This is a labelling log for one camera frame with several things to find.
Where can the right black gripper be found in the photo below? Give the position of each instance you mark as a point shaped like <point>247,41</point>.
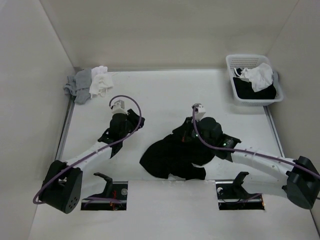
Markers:
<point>188,126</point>

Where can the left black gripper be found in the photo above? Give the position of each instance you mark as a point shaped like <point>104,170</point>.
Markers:
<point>133,118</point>

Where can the black tank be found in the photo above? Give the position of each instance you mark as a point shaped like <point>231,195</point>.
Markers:
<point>245,91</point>
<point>179,155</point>

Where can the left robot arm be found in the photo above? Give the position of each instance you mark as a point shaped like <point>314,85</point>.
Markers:
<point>62,185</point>

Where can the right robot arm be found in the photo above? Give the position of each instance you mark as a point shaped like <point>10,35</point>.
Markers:
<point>294,179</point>

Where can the white tank top on table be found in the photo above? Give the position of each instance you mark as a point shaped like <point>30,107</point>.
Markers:
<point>101,81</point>

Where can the black tank top in basket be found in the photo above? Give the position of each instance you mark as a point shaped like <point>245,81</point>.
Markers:
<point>245,91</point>

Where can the grey tank top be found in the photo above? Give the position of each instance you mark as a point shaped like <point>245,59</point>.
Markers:
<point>78,86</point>

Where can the white tank top in basket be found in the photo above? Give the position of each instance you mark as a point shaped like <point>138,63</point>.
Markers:
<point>260,77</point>

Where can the white plastic basket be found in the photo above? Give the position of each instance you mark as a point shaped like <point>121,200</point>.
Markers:
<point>252,61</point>

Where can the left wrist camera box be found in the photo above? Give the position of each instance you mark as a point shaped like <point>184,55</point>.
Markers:
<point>118,107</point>

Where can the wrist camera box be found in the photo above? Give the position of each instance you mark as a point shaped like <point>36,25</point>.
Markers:
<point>199,111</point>
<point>118,107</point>

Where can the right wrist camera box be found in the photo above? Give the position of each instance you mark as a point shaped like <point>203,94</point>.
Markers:
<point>199,111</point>

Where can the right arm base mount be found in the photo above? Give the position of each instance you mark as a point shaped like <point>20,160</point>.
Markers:
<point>231,196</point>

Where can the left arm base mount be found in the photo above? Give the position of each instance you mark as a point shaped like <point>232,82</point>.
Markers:
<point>101,193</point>

